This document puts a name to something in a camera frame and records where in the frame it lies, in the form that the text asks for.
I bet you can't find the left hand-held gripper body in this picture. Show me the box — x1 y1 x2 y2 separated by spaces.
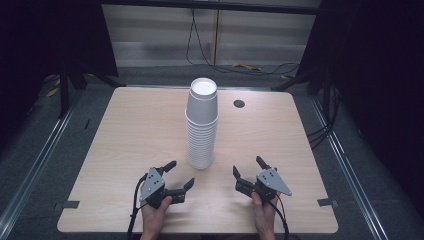
138 167 174 210

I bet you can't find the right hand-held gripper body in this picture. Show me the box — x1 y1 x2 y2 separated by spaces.
253 167 293 205

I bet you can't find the stack of white paper cups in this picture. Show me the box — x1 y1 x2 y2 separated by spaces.
184 77 220 170

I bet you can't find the person's left hand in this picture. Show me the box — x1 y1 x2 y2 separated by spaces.
139 195 174 240

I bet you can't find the person's right hand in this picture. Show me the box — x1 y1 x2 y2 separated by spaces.
250 191 280 240

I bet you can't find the grey tape strip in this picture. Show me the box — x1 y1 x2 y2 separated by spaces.
316 197 339 208
53 200 81 211

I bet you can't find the black metal stand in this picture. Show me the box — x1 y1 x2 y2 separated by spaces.
270 66 334 98
57 46 127 120

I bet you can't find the black curtain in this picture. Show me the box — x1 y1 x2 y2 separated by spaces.
0 0 120 151
296 0 424 214

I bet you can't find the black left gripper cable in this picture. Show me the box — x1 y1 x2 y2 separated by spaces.
126 172 150 240

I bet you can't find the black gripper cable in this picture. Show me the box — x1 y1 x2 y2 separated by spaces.
126 172 150 240
266 194 291 240

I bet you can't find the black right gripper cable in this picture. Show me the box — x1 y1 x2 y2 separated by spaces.
266 194 291 240

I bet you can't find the bundle of black floor cables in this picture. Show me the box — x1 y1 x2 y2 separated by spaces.
305 84 342 152

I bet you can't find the metal floor rail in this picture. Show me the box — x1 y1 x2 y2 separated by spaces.
309 95 389 240
0 99 81 234

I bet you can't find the black wall cable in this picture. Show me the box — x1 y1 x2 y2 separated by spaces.
185 7 301 77

